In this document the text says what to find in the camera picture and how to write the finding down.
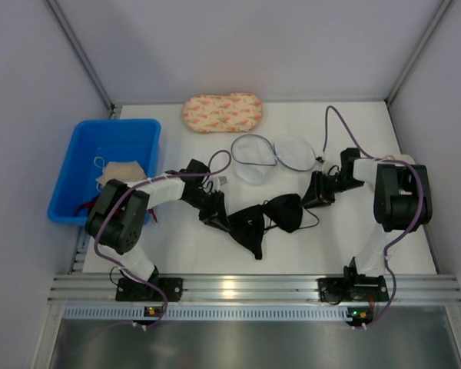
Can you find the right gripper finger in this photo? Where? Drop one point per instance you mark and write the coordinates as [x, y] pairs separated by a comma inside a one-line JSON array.
[[326, 198], [313, 195]]

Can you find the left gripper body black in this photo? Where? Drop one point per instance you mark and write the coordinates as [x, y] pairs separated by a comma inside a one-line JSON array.
[[212, 206]]

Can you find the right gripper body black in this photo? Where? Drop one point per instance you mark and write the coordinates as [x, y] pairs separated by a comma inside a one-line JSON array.
[[316, 188]]

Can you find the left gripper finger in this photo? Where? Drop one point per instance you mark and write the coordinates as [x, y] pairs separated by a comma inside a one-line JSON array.
[[215, 219], [216, 201]]

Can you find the black bra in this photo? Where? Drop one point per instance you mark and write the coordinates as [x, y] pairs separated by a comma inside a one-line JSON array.
[[285, 212]]

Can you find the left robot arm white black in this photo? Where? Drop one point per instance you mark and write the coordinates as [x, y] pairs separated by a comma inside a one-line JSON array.
[[116, 219]]

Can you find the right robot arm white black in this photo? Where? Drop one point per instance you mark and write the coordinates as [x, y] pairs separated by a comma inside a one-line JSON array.
[[401, 202]]

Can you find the floral patterned laundry bag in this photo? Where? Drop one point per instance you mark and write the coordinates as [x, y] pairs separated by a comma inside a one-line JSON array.
[[233, 113]]

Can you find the beige bra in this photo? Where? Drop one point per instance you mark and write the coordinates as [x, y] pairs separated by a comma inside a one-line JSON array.
[[126, 171]]

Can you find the red bra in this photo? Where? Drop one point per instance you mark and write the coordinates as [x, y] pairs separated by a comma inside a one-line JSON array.
[[88, 205]]

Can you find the blue plastic bin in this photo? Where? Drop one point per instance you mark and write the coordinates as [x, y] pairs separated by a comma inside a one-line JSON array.
[[93, 145]]

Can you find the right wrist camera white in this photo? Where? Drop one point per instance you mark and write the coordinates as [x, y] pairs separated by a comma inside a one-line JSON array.
[[324, 164]]

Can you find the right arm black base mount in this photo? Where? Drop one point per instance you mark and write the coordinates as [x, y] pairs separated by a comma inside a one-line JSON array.
[[336, 290]]

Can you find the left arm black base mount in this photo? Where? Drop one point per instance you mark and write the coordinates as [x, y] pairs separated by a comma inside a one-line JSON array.
[[132, 291]]

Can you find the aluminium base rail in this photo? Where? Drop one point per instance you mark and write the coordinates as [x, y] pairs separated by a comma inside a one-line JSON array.
[[216, 270]]

